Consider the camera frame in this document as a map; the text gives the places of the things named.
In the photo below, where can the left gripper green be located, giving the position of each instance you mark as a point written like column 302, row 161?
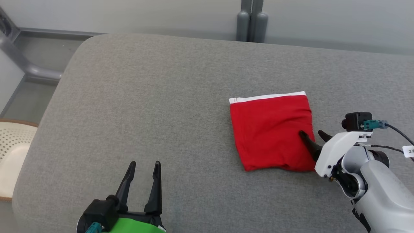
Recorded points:
column 139, row 225

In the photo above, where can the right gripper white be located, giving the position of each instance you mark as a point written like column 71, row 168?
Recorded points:
column 334, row 152

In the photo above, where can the red shorts white trim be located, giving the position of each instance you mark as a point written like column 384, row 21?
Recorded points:
column 268, row 132

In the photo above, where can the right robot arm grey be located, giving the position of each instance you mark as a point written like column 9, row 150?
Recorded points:
column 385, row 194

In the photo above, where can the grey fabric sofa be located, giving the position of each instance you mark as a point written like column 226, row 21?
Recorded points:
column 161, row 113

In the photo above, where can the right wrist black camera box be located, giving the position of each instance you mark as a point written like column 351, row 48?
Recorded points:
column 355, row 120

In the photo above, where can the grey partition post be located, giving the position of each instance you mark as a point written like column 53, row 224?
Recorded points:
column 243, row 22
column 260, row 22

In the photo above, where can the grey metal tube frame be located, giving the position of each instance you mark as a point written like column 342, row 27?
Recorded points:
column 22, row 61

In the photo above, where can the grey wall base rail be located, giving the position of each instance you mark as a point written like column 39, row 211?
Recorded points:
column 58, row 32

